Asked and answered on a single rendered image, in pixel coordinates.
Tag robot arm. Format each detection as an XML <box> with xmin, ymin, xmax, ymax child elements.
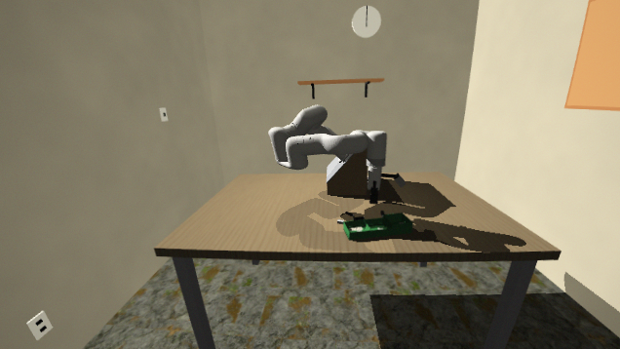
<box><xmin>269</xmin><ymin>105</ymin><xmax>387</xmax><ymax>170</ymax></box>

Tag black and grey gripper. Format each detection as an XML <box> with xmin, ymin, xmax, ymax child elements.
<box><xmin>367</xmin><ymin>164</ymin><xmax>385</xmax><ymax>204</ymax></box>

